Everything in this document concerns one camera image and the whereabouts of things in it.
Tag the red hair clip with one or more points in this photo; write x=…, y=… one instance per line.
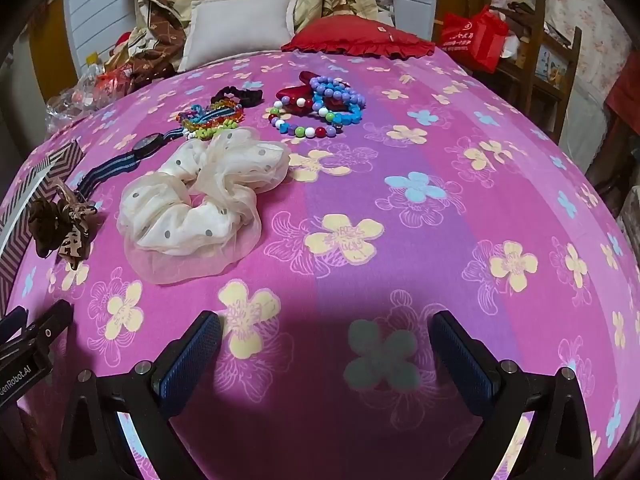
x=295, y=92

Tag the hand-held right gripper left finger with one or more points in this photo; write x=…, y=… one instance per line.
x=192, y=360

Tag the brown floral quilt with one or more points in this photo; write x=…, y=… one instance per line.
x=160, y=35

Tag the white polka dot scrunchie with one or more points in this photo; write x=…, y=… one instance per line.
x=165, y=210

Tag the white pillow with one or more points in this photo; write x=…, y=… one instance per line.
x=235, y=25

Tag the red ruffled pillow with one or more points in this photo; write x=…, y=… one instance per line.
x=350, y=35

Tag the white slatted headboard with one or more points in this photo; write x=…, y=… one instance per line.
x=95, y=15

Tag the striped box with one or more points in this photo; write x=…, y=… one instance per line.
x=55, y=165

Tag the black scrunchie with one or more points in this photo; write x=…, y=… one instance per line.
x=250, y=96

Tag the red shopping bag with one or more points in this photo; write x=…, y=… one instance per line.
x=475, y=35

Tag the wooden chair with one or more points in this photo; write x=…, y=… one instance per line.
x=575, y=60

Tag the floral curtain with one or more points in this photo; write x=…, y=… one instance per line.
x=590, y=10

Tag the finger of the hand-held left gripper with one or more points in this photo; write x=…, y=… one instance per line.
x=11, y=319
x=50, y=327

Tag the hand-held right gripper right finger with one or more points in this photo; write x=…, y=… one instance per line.
x=460, y=360

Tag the clear plastic bags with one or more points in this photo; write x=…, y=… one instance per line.
x=70, y=105

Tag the pink floral bed sheet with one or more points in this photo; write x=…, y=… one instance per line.
x=425, y=260

